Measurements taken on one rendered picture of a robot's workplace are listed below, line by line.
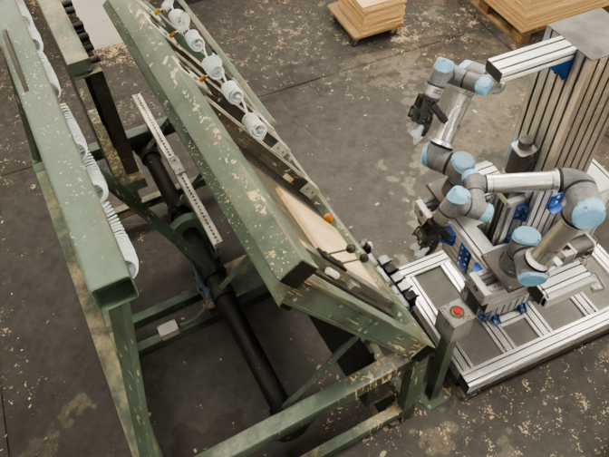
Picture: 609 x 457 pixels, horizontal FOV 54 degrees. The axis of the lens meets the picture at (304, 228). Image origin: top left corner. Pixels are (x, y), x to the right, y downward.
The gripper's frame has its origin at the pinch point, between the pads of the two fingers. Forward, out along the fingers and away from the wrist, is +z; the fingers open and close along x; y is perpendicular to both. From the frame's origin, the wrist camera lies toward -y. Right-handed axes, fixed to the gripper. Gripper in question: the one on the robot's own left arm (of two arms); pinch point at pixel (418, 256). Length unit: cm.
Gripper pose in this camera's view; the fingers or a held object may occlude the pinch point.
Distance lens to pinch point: 248.1
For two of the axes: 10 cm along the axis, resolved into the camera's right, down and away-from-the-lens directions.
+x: 3.8, 7.1, -5.9
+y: -8.4, -0.1, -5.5
